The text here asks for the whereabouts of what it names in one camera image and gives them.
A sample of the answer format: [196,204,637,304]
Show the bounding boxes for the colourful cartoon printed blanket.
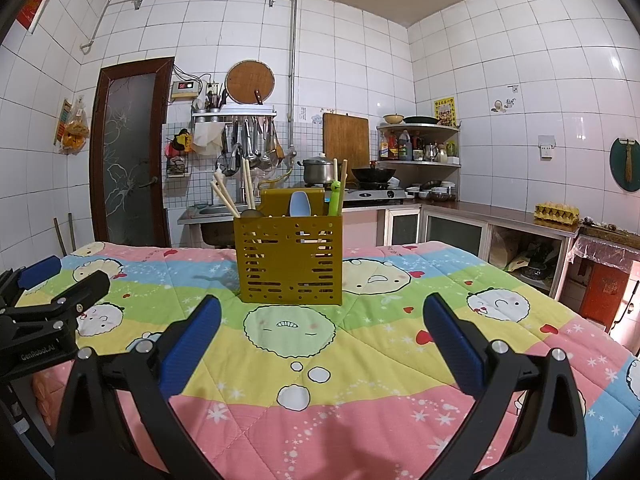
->
[0,240,640,480]

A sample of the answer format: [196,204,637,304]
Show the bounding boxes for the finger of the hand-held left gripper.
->
[0,255,62,309]
[0,270,111,332]

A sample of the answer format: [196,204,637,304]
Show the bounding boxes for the kitchen counter with cabinets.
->
[177,195,583,301]

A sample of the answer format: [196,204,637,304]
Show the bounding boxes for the yellow wall poster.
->
[433,96,457,128]

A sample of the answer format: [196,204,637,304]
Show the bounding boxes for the dark utensil cup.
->
[205,80,228,111]

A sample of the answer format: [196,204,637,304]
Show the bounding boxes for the black wok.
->
[350,160,398,184]

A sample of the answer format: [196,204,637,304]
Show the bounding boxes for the yellow egg carton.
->
[533,202,581,226]

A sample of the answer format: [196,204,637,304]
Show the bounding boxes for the metal corner shelf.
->
[376,115,462,201]

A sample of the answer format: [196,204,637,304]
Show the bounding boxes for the steel pot with lid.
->
[297,152,335,186]

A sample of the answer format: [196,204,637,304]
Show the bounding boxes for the green round wall hanging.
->
[609,137,640,192]

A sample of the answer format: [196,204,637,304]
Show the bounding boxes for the gas stove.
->
[340,182,407,206]

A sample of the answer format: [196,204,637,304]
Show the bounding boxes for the brown door with frosted glass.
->
[89,57,176,248]

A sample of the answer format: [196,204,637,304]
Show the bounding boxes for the wooden sticks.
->
[54,212,78,256]

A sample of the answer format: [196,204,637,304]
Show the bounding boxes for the yellow perforated utensil holder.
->
[234,187,345,307]

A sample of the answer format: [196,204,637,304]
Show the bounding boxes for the steel sink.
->
[177,204,241,248]

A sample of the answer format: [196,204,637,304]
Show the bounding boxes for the wall stickers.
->
[489,85,521,113]

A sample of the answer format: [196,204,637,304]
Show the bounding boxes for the rectangular wooden cutting board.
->
[322,112,371,171]

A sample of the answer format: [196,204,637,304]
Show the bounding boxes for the white plastic bag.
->
[192,122,224,157]

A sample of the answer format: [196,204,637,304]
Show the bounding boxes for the round wooden cutting board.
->
[225,60,277,107]

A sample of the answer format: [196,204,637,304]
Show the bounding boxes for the wire basket with colourful items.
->
[164,127,195,180]

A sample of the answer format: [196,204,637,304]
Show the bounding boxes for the metal wall utensil rack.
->
[191,105,278,123]

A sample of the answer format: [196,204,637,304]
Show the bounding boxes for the plastic covered red box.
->
[567,225,640,333]

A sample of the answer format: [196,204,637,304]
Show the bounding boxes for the white soap bottle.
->
[212,162,230,206]

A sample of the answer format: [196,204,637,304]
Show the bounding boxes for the white wall pipe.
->
[80,0,300,123]

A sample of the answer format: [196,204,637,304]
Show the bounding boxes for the row of condiment bottles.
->
[379,129,460,163]

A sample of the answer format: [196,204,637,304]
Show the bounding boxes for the row of hanging kitchen utensils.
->
[220,117,287,176]

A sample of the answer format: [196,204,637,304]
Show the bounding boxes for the stack of bowls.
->
[405,179,458,203]

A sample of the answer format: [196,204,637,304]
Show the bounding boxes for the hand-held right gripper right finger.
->
[422,292,588,480]

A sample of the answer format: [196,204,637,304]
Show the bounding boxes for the green frog training chopsticks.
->
[327,177,347,217]

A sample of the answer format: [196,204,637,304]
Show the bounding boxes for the plastic bag of oranges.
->
[55,97,91,155]

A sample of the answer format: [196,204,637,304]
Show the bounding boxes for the white control box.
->
[170,79,202,101]

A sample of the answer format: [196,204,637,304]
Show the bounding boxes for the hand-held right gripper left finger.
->
[54,294,236,480]

